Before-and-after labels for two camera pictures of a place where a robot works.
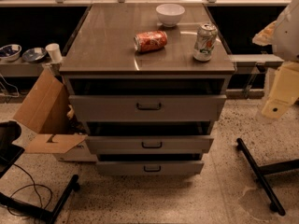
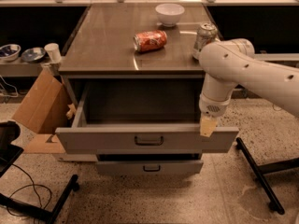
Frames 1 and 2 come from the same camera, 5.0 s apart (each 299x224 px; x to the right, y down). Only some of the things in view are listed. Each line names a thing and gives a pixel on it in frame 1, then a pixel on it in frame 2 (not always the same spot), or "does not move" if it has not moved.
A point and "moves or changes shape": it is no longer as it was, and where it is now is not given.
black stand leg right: [259, 171] does not move
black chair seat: [9, 152] does not move
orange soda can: [149, 40] does not move
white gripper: [289, 35] to [213, 108]
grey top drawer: [147, 108] moves or changes shape
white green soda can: [206, 38] does not move
